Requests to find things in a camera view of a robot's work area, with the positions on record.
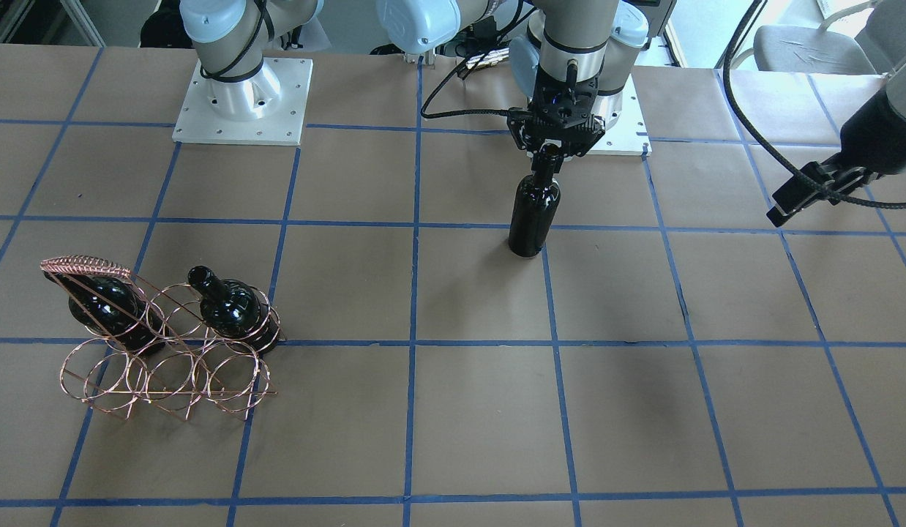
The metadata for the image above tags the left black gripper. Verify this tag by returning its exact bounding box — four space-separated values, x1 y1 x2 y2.
766 92 906 227

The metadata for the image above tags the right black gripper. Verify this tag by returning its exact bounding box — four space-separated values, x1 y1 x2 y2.
506 77 607 157

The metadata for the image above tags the dark wine bottle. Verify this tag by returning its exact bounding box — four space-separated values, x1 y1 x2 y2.
509 143 563 258

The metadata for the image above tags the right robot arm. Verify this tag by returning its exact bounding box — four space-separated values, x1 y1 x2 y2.
375 1 649 160

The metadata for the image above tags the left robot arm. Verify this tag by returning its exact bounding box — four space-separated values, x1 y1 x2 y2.
179 1 906 228

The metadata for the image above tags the dark bottle in basket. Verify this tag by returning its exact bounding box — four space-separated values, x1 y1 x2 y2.
187 266 280 356
44 272 165 356

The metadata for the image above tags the grey office chair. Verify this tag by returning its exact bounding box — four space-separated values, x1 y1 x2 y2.
751 1 906 75

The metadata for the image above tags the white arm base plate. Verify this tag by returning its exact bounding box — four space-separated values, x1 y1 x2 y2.
530 73 653 157

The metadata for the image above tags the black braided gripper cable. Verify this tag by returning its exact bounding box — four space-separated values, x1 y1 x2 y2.
722 0 906 213

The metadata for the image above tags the second white arm base plate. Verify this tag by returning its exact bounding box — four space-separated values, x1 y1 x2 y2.
172 58 315 147

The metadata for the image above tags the copper wire wine basket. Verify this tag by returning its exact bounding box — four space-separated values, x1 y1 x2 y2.
40 255 285 422

